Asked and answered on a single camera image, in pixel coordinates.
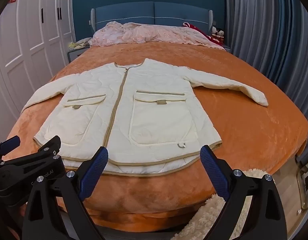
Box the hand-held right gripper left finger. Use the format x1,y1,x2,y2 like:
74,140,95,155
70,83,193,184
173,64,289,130
22,146,109,240

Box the blue upholstered headboard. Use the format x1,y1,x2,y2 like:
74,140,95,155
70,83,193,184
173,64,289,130
90,1,214,33

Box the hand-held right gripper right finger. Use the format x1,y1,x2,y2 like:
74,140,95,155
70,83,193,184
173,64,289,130
200,145,288,240

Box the cream quilted jacket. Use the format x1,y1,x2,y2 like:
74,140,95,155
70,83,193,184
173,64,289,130
20,58,269,177

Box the orange fleece blanket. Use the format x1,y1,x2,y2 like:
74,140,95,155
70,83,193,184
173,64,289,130
0,41,308,233

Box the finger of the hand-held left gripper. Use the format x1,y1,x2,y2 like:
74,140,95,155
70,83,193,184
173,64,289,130
0,135,62,172
0,135,21,157

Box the cream fluffy rug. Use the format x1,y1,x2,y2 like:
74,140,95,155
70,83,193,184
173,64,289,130
177,168,272,240

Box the red cloth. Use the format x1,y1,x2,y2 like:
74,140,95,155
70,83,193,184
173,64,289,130
182,22,226,47

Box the grey pleated curtain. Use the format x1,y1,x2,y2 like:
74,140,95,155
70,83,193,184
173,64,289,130
224,0,308,135

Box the pink floral quilt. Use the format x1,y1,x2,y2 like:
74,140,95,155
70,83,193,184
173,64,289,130
90,21,227,49

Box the cream cloth bundle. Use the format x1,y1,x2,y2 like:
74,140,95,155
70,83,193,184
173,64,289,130
68,37,92,49

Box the white wardrobe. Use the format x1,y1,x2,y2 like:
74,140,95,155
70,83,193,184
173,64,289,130
0,0,75,143

